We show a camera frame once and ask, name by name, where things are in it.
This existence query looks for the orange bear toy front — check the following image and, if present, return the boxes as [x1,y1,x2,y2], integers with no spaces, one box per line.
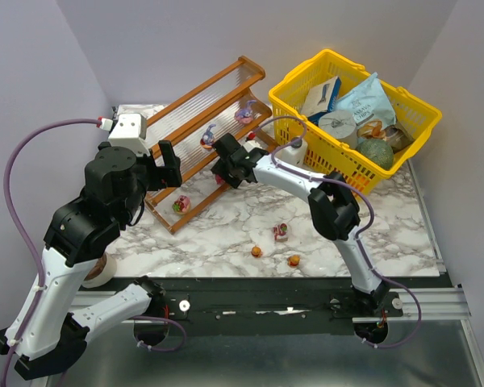
[287,255,301,268]

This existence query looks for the wooden tiered shelf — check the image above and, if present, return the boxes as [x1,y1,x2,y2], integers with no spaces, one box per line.
[144,56,280,235]

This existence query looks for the small burger toy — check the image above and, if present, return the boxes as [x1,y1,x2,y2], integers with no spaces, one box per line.
[251,246,262,258]

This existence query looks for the grey round tin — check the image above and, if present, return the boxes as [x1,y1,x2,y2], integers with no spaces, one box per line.
[318,110,358,149]

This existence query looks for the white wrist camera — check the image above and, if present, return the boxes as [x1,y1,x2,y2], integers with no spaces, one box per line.
[245,132,261,148]
[97,113,150,157]

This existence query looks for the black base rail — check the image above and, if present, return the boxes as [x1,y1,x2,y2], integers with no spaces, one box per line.
[116,276,404,336]

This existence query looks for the tape roll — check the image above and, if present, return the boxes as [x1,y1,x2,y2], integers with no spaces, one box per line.
[81,252,117,289]

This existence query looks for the white bottle grey cap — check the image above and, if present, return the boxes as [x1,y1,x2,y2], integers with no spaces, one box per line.
[276,137,308,166]

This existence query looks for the brown snack packet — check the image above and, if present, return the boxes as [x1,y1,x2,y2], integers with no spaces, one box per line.
[384,123,415,153]

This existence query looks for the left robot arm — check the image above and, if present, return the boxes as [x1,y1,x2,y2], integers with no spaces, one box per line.
[0,140,182,381]

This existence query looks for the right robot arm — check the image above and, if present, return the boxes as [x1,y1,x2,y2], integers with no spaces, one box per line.
[212,134,390,310]

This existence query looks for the green melon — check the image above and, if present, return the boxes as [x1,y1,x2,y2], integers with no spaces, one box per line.
[357,139,394,170]

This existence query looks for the blue white box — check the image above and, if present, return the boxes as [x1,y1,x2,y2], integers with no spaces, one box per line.
[300,76,341,124]

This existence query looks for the pink strawberry cake toy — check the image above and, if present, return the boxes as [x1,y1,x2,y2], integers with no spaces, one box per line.
[172,195,191,215]

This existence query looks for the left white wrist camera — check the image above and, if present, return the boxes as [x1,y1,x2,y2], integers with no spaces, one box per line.
[97,113,150,157]

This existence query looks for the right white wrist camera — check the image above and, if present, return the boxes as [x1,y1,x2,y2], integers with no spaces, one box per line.
[245,132,261,148]

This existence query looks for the pink white cake toy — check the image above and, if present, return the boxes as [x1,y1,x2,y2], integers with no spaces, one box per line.
[273,223,289,242]

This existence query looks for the dark pink cake toy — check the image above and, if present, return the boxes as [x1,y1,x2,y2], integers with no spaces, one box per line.
[215,175,225,185]

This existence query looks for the purple bunny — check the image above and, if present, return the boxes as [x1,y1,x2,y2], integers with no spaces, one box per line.
[200,123,216,150]
[234,100,257,125]

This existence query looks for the light blue chips bag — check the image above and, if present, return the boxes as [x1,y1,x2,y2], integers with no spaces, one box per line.
[335,73,396,139]

